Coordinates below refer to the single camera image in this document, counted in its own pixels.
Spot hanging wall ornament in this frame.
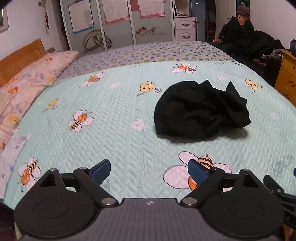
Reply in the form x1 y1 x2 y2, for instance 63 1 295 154
38 0 50 30

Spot wooden cabinet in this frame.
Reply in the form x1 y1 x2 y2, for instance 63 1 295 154
274 49 296 101

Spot dark clothes pile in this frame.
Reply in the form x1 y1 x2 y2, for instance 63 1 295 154
240 31 285 62

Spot purple floral bed sheet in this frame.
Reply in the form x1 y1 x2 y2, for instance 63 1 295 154
57 40 236 78

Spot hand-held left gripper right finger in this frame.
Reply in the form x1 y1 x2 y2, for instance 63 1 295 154
179 159 264 208

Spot wooden headboard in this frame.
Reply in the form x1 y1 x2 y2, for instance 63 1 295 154
0 39 48 87

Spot pale floral pillow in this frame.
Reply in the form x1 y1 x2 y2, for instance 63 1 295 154
0 134 33 200

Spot pink floral pillow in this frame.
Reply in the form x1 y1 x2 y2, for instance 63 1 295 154
0 50 79 151

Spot black pants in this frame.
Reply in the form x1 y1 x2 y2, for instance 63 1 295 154
153 80 252 141

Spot framed wall picture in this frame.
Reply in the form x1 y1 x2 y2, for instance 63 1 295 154
0 9 9 33

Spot bee print quilt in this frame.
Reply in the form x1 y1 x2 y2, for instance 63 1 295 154
0 59 296 207

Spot white drawer cabinet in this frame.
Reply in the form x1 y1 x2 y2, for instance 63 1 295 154
174 16 197 42

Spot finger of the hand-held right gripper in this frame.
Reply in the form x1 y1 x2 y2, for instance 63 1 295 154
264 174 296 231

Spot white wardrobe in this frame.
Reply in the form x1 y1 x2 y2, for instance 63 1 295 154
60 0 176 52

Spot pink bordered poster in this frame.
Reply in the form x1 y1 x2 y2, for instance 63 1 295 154
102 0 130 25
138 0 166 19

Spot blue framed paper sheet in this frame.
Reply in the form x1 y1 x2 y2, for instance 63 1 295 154
68 0 95 34

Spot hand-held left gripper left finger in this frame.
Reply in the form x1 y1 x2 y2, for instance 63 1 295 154
38 159 116 208

